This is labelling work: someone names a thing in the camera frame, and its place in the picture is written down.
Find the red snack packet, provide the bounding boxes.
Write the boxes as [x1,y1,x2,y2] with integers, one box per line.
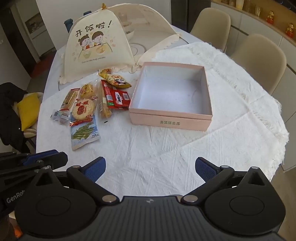
[100,79,131,109]

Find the black jacket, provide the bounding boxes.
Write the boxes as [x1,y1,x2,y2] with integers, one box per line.
[0,82,31,154]

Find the framed wall picture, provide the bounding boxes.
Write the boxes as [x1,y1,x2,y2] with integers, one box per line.
[24,12,43,33]

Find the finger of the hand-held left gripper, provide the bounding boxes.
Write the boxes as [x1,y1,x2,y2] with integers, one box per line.
[0,152,69,183]
[0,149,60,160]

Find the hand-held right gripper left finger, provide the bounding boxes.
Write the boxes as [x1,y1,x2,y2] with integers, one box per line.
[32,157,118,206]

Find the round rice cracker packet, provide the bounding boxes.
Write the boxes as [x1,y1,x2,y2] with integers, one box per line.
[69,97,98,121]

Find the yellow cushion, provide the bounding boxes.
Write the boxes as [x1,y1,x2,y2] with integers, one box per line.
[17,94,40,131]

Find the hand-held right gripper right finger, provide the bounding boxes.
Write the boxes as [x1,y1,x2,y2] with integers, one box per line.
[181,157,266,206]

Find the clear biscuit stick packet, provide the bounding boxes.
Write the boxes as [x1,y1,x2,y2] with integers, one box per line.
[96,80,114,118]

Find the light blue snack packet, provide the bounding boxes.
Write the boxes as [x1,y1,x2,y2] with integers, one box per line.
[69,115,101,151]

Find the square yellow cracker packet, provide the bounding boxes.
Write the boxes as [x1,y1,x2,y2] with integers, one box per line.
[79,82,98,99]

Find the beige chair with cushion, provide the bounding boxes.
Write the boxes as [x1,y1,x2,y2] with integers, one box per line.
[11,91,45,141]

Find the beige dining chair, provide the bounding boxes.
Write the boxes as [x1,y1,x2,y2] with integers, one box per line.
[230,34,287,95]
[190,7,231,53]

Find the yellow cartoon snack packet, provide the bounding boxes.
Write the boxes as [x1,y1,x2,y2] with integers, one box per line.
[98,68,132,89]

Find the long orange wafer packet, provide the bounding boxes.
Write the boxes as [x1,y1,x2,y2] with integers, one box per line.
[60,88,80,111]

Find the dark tall cabinet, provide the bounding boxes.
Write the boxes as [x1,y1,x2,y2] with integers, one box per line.
[170,0,212,33]

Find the cream cartoon canvas bag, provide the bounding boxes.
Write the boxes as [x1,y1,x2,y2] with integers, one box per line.
[58,3,182,84]

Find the white textured tablecloth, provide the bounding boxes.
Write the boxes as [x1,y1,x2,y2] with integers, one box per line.
[36,42,290,198]

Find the pink cardboard box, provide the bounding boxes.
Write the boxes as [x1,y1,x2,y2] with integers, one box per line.
[128,61,213,131]

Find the glass table turntable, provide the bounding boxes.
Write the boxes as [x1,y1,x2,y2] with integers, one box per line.
[126,28,189,62]

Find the small silver candy packet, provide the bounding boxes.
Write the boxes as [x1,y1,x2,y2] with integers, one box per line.
[50,109,71,125]

